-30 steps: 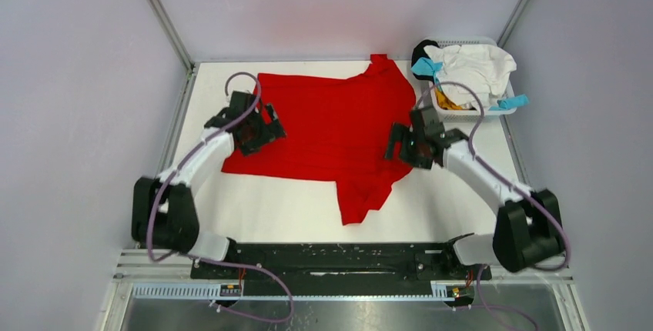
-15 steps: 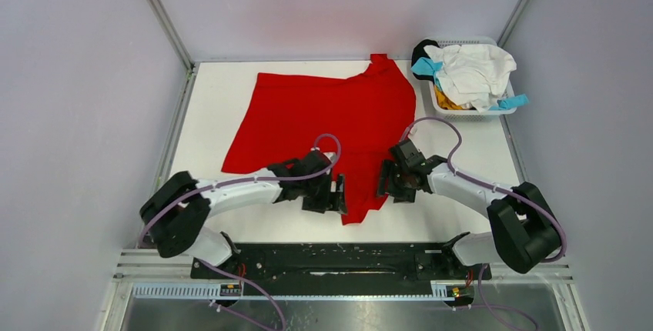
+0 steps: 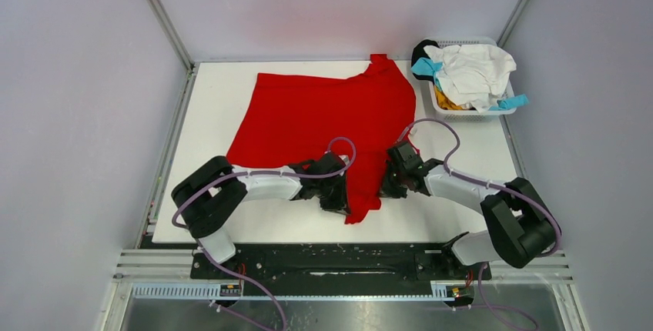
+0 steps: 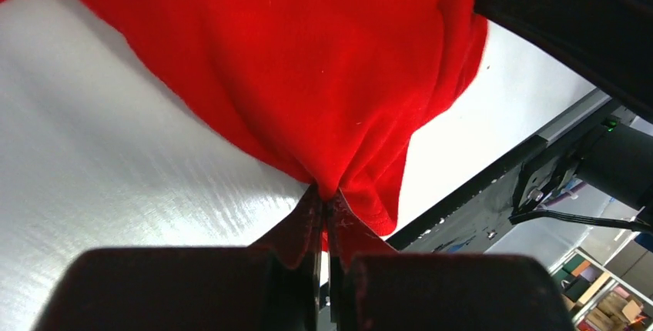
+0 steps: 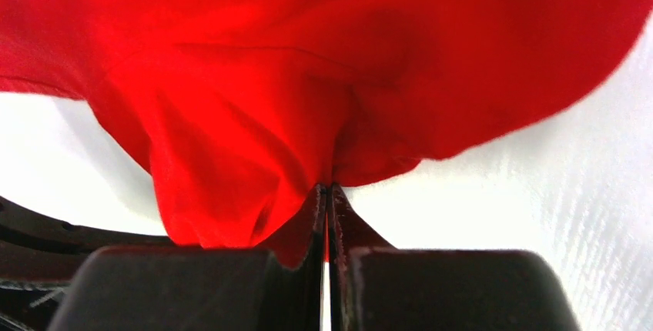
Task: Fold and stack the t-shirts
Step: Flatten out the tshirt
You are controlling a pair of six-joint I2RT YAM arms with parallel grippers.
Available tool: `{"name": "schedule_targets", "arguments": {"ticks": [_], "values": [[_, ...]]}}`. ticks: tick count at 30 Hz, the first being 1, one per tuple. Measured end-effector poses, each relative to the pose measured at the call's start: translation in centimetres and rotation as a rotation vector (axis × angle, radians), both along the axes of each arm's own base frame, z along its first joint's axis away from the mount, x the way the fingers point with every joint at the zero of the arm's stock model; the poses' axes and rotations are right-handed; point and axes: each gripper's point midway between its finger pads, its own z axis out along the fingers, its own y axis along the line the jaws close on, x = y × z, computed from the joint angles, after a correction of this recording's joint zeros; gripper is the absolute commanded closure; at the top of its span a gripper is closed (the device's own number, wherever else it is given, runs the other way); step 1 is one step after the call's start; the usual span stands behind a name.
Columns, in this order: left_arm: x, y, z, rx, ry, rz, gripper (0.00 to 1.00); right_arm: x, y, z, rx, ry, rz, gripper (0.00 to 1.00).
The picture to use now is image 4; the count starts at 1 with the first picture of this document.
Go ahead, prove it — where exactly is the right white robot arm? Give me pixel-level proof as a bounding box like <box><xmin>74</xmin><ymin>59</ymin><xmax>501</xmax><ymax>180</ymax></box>
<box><xmin>474</xmin><ymin>0</ymin><xmax>652</xmax><ymax>233</ymax></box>

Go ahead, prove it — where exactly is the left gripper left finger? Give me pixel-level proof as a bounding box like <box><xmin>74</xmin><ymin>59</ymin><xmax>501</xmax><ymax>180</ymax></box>
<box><xmin>35</xmin><ymin>186</ymin><xmax>324</xmax><ymax>330</ymax></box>

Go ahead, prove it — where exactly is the red t shirt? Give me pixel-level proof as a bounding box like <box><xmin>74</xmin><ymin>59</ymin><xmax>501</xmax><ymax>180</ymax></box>
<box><xmin>0</xmin><ymin>0</ymin><xmax>511</xmax><ymax>238</ymax></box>

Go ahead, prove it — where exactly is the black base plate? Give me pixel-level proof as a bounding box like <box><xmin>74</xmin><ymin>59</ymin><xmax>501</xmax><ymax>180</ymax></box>
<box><xmin>387</xmin><ymin>100</ymin><xmax>635</xmax><ymax>252</ymax></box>

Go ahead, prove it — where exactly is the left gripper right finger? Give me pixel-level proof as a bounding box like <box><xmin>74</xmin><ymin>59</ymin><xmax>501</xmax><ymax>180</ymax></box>
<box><xmin>326</xmin><ymin>195</ymin><xmax>574</xmax><ymax>330</ymax></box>

